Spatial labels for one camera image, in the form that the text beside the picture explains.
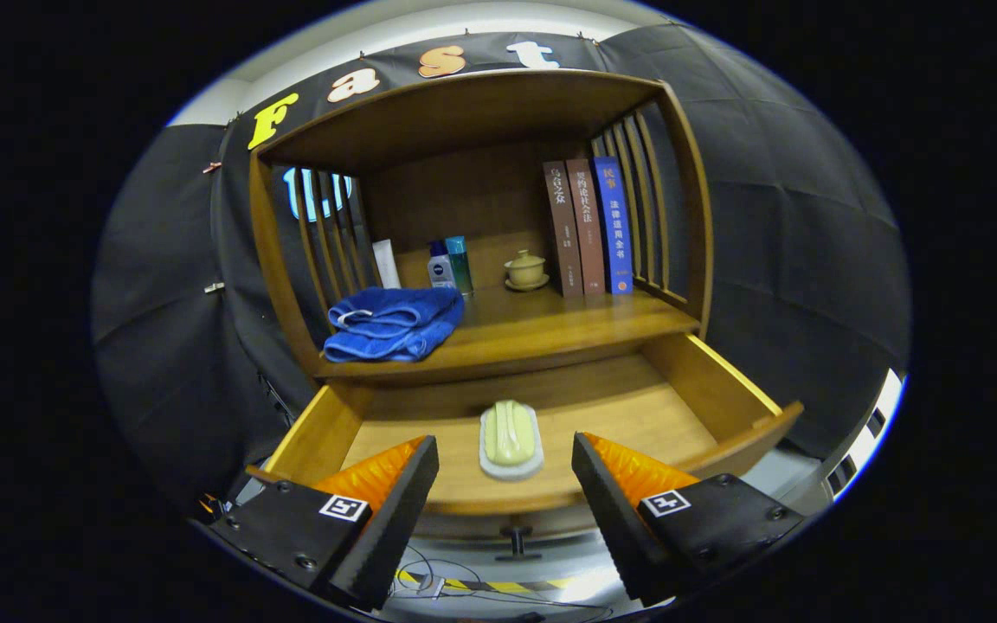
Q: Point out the white bottle with blue cap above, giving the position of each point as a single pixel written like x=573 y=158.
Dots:
x=440 y=270

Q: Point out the folded blue towel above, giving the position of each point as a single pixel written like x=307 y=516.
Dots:
x=395 y=324

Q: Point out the dark brown book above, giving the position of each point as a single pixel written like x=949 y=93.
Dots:
x=562 y=234

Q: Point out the brown wooden cabinet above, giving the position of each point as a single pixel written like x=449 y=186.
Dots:
x=464 y=112

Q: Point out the teal bottle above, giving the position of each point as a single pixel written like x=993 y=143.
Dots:
x=461 y=264

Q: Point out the beige lidded teacup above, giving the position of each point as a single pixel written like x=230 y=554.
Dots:
x=525 y=270

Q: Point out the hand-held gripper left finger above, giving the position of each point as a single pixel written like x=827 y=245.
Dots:
x=395 y=528

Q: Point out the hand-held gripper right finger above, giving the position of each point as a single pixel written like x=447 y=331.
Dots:
x=620 y=528

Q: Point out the reddish brown book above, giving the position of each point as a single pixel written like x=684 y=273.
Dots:
x=587 y=229

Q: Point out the wooden countertop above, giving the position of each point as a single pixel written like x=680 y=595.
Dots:
x=568 y=324

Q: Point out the yellow black floor tape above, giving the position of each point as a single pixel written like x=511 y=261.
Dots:
x=507 y=586

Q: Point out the blue book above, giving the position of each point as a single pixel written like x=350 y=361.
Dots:
x=614 y=225

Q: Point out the wooden drawer with black knob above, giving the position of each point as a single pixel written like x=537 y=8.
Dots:
x=620 y=407

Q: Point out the black backdrop cloth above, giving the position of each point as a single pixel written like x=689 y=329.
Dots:
x=810 y=260

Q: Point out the white slotted panel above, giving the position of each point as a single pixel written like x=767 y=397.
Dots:
x=884 y=415

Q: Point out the white tube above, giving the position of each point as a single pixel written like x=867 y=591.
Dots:
x=387 y=264

